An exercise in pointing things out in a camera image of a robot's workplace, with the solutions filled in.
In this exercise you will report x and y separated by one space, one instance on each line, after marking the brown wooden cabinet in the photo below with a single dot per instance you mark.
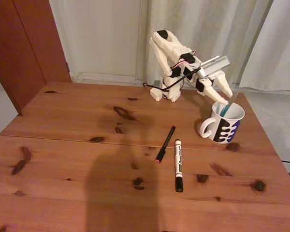
19 48

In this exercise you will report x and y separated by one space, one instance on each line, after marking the white mug black blue pattern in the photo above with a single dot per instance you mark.
232 130

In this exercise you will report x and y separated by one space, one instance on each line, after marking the silver camera box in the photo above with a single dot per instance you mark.
215 66

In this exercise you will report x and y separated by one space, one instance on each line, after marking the white table clamp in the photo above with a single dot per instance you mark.
156 94

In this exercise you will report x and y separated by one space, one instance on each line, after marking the white marker black cap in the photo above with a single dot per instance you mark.
178 164

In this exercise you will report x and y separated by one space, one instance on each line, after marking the green mechanical pencil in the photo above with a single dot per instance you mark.
226 110

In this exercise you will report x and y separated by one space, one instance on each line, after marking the pale grey panel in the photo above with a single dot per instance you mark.
0 108

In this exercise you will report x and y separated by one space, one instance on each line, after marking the white baseboard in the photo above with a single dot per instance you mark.
104 76

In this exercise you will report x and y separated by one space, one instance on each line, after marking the white curtain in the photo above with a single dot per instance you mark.
232 29
280 48

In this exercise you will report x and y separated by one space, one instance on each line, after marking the black pen red ends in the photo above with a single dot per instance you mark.
164 145

